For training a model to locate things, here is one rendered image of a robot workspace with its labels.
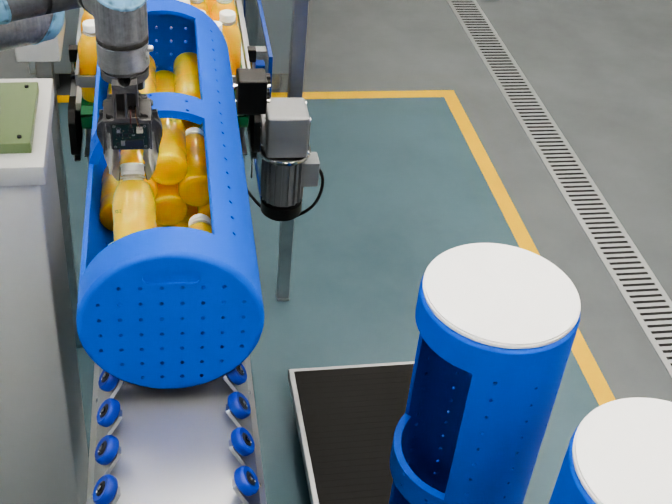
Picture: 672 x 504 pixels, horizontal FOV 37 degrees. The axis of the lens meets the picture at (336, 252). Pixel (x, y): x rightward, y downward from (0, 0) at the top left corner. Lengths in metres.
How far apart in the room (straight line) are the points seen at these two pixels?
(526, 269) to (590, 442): 0.40
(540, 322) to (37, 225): 0.92
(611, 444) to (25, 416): 1.25
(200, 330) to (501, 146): 2.79
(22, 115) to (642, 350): 2.16
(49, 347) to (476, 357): 0.88
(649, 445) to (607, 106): 3.21
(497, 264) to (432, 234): 1.80
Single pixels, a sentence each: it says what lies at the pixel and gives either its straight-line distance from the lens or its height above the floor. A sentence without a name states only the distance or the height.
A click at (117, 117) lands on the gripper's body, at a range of 1.51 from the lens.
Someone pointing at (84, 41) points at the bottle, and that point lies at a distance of 2.42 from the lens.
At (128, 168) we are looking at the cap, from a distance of 1.62.
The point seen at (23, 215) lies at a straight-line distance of 1.88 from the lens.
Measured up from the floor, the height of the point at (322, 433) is 0.15.
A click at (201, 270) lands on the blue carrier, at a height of 1.20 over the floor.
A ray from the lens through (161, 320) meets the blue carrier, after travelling 1.53.
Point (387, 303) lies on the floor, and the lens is 3.28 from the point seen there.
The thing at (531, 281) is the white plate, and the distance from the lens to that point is 1.80.
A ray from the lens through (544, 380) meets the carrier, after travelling 1.76.
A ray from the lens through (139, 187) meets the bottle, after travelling 1.61.
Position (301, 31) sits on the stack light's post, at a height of 0.96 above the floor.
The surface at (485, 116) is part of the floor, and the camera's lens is 4.38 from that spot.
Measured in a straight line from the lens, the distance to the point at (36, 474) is 2.38.
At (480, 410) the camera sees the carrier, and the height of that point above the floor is 0.88.
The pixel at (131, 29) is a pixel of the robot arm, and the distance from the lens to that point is 1.45.
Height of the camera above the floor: 2.14
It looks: 38 degrees down
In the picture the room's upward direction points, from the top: 6 degrees clockwise
